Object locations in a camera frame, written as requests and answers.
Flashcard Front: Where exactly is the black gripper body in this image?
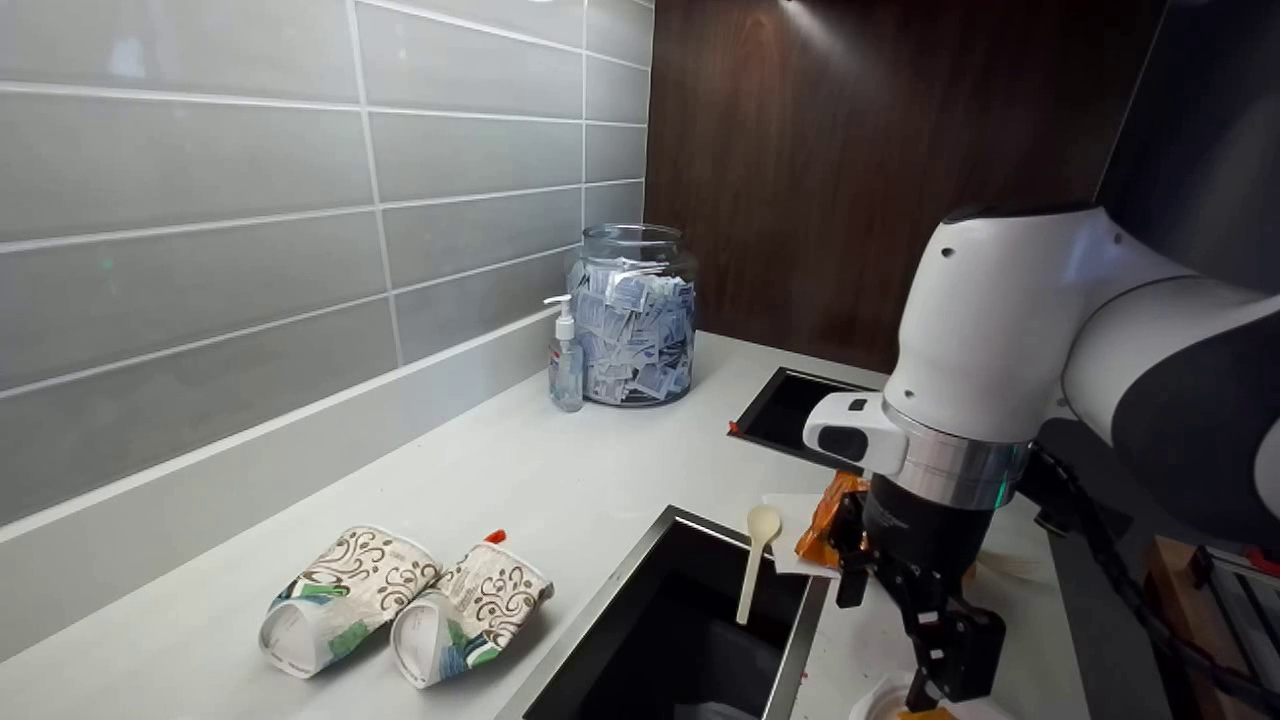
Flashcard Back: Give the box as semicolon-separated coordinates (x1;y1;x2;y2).
865;472;998;610

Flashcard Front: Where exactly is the large steel-framed counter bin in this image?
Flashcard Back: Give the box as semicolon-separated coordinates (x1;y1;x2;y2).
495;499;836;720

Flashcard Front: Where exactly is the orange chips bag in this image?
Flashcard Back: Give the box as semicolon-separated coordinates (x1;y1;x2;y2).
790;466;870;572

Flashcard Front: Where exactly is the white plastic spoon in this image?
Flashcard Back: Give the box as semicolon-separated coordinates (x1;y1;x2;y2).
733;499;789;631

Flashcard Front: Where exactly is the wooden condiment organizer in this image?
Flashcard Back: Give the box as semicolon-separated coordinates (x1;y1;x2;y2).
1147;530;1280;720

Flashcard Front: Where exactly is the glass jar with packets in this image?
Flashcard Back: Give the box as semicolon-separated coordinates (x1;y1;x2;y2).
569;221;700;410

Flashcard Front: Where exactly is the clear sanitizer pump bottle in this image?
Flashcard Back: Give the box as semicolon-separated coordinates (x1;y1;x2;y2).
540;290;590;417

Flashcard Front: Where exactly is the right snack bag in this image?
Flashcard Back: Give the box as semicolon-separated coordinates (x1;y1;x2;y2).
384;537;555;692

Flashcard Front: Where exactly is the patterned paper cup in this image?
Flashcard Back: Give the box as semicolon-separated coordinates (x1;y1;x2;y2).
256;524;442;682

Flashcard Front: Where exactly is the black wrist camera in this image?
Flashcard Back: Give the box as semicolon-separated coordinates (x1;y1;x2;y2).
832;499;880;610

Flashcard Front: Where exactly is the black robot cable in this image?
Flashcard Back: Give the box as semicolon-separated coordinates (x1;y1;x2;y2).
1022;444;1280;714

